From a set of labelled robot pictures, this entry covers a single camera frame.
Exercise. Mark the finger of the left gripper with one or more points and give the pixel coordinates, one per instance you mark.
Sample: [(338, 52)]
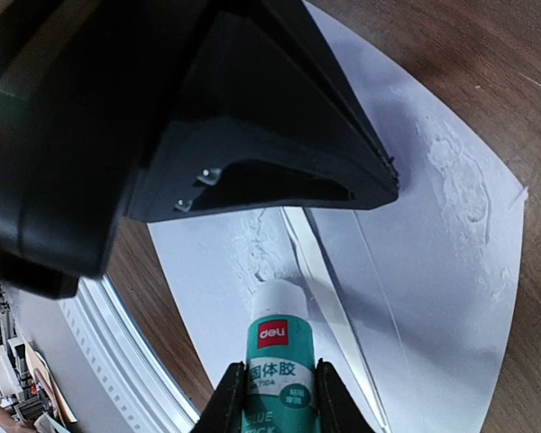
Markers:
[(264, 117)]

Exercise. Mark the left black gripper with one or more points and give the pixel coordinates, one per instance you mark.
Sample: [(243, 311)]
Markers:
[(80, 114)]

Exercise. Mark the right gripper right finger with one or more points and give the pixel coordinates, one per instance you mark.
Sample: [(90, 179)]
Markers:
[(337, 411)]

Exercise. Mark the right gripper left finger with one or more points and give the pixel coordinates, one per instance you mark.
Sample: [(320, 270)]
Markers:
[(223, 412)]

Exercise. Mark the white green glue stick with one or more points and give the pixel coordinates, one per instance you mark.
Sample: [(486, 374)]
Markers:
[(280, 386)]

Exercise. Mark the grey envelope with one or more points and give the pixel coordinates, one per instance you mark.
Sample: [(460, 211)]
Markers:
[(412, 302)]

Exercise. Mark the front aluminium rail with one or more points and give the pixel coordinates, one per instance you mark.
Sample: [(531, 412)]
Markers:
[(132, 375)]

